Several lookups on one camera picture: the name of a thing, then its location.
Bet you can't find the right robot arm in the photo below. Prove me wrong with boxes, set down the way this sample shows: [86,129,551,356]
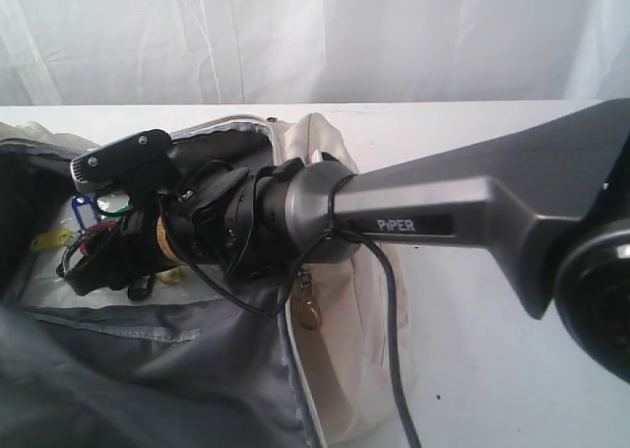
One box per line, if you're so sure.
[57,98,629,380]

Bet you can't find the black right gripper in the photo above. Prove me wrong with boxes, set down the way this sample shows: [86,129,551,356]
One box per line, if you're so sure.
[66,164,253,295]

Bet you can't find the white backdrop curtain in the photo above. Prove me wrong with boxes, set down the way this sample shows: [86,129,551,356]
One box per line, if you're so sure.
[1,0,629,105]

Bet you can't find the cream fabric duffel bag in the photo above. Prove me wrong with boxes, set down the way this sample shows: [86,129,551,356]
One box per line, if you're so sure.
[1,113,419,447]

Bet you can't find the metal zipper pull ring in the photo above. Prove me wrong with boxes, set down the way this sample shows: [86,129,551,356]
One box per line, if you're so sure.
[294,268,322,332]

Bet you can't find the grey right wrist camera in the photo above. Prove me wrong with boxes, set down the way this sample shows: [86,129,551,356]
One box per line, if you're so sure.
[70,129,177,198]

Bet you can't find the clear plastic packaged item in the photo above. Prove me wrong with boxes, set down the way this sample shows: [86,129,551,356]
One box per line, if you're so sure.
[8,201,221,309]

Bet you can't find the bunch of colourful key tags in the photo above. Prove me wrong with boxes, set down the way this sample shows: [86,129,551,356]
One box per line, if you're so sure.
[23,195,183,308]

